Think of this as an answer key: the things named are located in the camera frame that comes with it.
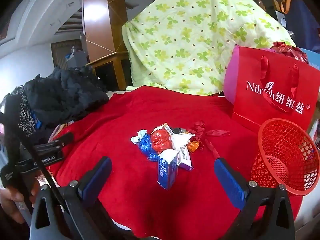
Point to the purple white box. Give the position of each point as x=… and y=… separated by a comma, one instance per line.
x=185, y=160

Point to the green clover quilt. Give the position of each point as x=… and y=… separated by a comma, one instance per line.
x=190, y=35

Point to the crumpled red plastic bag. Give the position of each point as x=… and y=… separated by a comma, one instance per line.
x=287, y=50

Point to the blue plastic bag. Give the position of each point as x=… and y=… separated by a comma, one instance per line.
x=147, y=146

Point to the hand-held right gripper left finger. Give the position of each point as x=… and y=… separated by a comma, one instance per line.
x=98, y=180

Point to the red plastic bag ball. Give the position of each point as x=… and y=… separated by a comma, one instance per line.
x=161, y=141

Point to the wooden column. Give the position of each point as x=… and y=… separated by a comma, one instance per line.
x=100, y=25

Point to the blue medicine box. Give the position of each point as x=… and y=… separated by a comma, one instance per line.
x=166, y=172

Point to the white paper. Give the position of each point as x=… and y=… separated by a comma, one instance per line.
x=138, y=136

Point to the orange candy wrapper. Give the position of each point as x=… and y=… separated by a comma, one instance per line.
x=193, y=146

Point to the red mesh basket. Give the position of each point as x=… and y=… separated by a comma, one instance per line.
x=287, y=145

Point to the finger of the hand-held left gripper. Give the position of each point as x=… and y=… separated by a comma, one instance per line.
x=56, y=142

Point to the striped cloth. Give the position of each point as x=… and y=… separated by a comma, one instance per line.
x=60, y=130

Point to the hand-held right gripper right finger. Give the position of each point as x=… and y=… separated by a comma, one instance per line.
x=228, y=180

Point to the red cloth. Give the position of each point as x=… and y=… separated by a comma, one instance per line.
x=130, y=200

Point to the white plastic bag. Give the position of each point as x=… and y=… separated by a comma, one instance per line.
x=181, y=141

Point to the white orange small box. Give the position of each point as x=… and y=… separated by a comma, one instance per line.
x=168, y=128

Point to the person's left hand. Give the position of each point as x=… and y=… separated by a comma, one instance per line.
x=11, y=201

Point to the red paper bag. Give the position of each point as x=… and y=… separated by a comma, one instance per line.
x=275, y=80

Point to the black dotted cloth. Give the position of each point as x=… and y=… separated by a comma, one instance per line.
x=21, y=112

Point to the black lace garment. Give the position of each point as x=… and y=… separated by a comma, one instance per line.
x=67, y=92

